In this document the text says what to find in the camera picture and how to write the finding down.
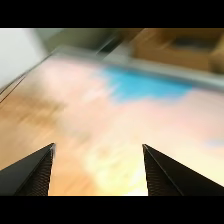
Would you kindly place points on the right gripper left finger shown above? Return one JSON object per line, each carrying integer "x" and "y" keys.
{"x": 30, "y": 176}

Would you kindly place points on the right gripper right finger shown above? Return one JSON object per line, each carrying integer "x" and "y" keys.
{"x": 170, "y": 176}

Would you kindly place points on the silver frame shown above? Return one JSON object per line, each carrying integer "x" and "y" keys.
{"x": 173, "y": 71}

